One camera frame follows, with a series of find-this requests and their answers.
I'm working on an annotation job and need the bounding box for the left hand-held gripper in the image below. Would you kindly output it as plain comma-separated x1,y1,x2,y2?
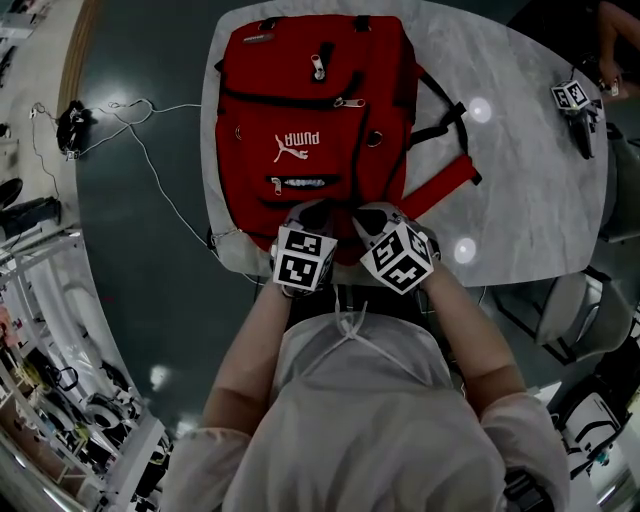
272,202,339,299

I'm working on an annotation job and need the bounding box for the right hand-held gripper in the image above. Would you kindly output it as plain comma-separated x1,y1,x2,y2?
351,201,442,296

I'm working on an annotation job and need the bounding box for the red backpack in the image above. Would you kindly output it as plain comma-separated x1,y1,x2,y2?
214,13,482,267

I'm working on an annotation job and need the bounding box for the person's left forearm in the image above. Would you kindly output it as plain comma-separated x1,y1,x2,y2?
202,282,301,436

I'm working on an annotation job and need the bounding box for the person's right forearm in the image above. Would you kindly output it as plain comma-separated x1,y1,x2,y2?
419,259,527,421

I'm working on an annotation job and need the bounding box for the grey marble table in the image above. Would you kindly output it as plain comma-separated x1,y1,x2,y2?
199,0,609,289

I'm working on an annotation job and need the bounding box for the person's white shirt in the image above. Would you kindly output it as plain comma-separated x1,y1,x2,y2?
169,299,571,512

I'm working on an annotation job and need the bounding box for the spare hand-held gripper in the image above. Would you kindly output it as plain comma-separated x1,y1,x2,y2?
550,79,601,160

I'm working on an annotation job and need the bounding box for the black gear pile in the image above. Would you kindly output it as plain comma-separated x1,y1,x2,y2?
55,99,94,157

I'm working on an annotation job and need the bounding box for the white round device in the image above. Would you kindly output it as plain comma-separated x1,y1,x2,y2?
84,394,126,431

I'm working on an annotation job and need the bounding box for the white metal shelf rack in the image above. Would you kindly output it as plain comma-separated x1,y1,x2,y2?
0,232,171,512

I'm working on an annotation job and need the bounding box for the white floor cable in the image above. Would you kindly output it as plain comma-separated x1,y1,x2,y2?
79,98,221,251

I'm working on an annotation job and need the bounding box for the black chest strap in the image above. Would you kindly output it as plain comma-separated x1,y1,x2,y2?
502,467,551,512

